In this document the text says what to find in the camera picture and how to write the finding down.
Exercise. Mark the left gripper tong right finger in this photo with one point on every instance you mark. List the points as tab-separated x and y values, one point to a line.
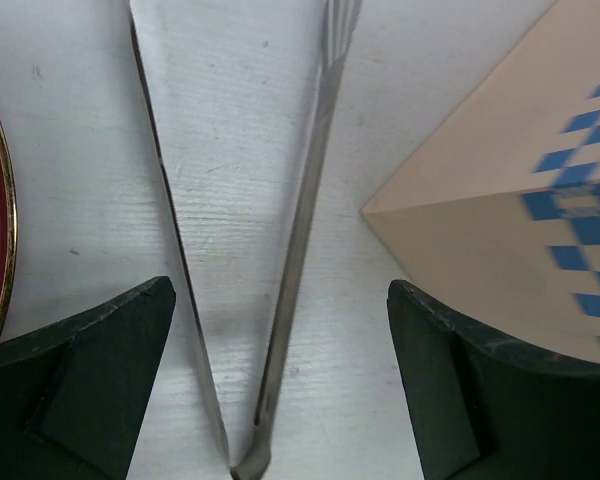
339	22

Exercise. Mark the left gripper silver tong left finger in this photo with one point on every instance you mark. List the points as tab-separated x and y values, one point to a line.
199	352

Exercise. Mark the blue patterned paper bag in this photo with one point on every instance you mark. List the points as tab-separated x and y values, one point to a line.
497	214

